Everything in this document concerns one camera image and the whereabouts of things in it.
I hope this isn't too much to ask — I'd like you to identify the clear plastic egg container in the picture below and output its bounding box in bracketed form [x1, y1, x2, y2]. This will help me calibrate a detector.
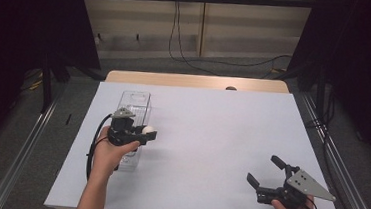
[102, 88, 153, 175]

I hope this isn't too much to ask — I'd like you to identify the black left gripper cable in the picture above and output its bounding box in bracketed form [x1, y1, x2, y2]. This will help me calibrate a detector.
[83, 111, 114, 184]

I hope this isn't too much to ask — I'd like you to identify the black floor cable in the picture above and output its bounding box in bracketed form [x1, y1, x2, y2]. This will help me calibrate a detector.
[299, 87, 371, 209]

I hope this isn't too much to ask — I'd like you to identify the black metal stand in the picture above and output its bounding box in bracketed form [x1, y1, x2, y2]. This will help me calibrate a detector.
[312, 66, 331, 125]
[37, 51, 59, 114]

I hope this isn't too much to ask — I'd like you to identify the black wall cable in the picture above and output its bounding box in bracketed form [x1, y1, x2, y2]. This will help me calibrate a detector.
[166, 0, 297, 83]

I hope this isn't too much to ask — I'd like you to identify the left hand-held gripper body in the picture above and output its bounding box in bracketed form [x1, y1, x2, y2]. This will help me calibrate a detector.
[106, 107, 144, 148]

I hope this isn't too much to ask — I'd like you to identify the white table cover sheet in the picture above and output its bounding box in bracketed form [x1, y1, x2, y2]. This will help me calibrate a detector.
[43, 75, 353, 209]

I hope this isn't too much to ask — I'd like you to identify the yellow floor cable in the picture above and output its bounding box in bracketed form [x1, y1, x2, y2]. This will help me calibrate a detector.
[23, 71, 46, 93]

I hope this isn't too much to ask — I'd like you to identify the metal floor rail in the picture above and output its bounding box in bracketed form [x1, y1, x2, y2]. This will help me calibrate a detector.
[293, 93, 371, 209]
[0, 94, 62, 209]

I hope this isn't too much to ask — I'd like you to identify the wooden table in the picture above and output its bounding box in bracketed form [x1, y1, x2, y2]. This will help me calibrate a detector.
[104, 66, 291, 98]

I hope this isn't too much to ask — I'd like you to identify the black curtain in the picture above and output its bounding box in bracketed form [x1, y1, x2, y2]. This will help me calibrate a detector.
[279, 0, 371, 175]
[0, 0, 107, 171]

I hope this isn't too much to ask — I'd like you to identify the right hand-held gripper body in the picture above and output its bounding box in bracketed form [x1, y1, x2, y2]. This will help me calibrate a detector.
[254, 163, 339, 209]

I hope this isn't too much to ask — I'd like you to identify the person's left hand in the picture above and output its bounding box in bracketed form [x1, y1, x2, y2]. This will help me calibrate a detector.
[90, 124, 142, 183]

